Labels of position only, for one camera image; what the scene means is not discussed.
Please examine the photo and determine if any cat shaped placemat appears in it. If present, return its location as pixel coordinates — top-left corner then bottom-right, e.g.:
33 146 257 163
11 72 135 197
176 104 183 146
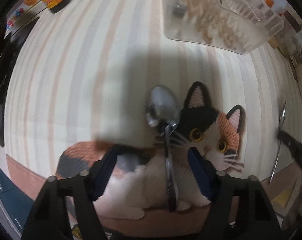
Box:
55 81 246 221

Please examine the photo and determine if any round steel spoon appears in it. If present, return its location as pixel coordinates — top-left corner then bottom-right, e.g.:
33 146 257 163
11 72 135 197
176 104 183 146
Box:
172 3 187 18

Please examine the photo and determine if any colourful wall sticker sheet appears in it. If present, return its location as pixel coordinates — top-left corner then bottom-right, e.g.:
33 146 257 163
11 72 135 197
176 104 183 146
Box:
5 0 41 34

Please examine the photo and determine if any black induction cooktop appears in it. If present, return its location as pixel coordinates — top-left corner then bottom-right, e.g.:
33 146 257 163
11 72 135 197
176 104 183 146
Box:
0 18 39 147

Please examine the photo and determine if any blue cabinet front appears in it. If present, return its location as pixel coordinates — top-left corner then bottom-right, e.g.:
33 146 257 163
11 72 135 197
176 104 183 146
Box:
0 168 34 235

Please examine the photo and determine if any long steel spoon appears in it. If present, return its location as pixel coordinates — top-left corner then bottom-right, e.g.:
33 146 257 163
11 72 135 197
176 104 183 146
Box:
269 101 287 184

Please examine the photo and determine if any clear plastic utensil tray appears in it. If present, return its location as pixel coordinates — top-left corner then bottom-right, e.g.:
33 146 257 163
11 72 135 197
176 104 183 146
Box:
162 0 284 55

